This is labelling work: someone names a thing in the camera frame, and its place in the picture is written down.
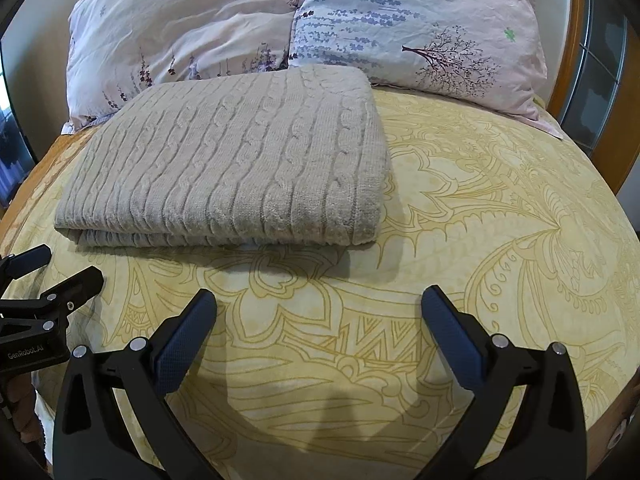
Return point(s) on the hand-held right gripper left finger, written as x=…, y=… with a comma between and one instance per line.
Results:
x=175, y=350

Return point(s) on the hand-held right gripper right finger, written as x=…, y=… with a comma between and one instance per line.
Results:
x=452, y=340

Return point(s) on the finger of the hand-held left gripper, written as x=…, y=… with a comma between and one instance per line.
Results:
x=25, y=260
x=75, y=285

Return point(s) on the person's left hand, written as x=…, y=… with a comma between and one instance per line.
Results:
x=27, y=405

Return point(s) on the yellow patterned bed sheet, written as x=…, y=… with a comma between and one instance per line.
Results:
x=450, y=260

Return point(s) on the dark flat screen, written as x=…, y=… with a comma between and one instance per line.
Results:
x=12, y=135

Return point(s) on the pink floral pillow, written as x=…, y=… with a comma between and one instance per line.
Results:
x=190, y=25

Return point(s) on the wooden bed headboard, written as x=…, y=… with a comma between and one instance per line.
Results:
x=575, y=50

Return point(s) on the tree print pillow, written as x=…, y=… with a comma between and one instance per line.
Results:
x=425, y=25

